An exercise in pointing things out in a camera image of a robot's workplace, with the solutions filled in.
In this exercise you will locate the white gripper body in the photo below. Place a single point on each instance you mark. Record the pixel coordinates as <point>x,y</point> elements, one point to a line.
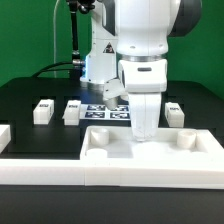
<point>142,77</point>

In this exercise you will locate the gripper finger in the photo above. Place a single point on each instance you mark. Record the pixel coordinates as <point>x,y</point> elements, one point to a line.
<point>113,89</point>
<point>144,114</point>

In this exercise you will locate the white desk tabletop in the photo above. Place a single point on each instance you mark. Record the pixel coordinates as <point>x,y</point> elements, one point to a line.
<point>174,158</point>

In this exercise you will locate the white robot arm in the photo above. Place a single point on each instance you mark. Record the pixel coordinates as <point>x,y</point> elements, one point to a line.
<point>128,54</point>

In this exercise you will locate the fiducial marker sheet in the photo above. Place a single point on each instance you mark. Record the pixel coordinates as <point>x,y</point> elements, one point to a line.
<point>101,112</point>

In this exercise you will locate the white left obstacle block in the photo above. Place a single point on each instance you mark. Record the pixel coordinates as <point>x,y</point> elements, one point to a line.
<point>5,136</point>

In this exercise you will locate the white front obstacle bar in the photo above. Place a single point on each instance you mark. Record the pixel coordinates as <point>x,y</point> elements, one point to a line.
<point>41,171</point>

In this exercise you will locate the black camera pole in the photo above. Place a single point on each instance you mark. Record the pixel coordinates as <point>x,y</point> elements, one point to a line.
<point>84,7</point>

